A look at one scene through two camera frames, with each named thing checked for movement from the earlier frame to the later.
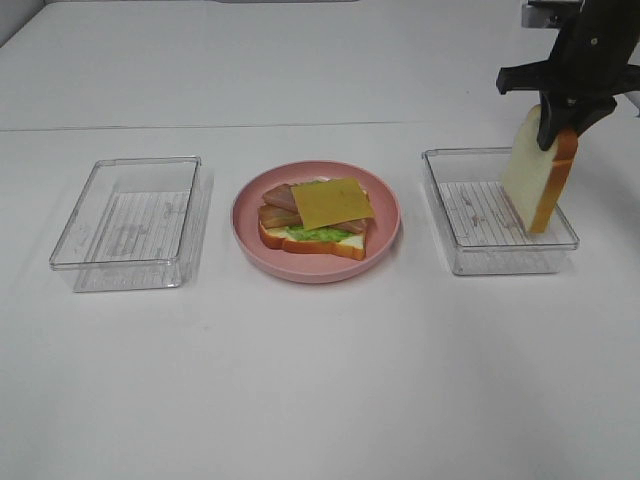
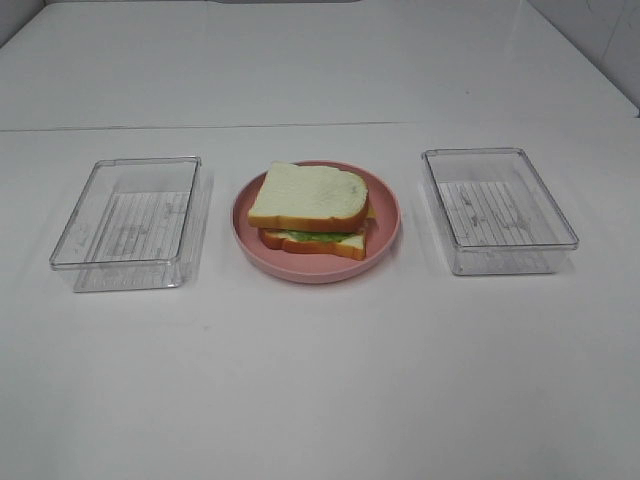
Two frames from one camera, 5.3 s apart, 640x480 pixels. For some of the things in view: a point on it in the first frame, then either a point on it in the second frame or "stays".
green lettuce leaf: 328,233 stays
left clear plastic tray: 135,224 stays
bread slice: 352,246 stays
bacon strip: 282,196 -> 367,226
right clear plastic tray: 481,233 stays
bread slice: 532,177 -> 303,196
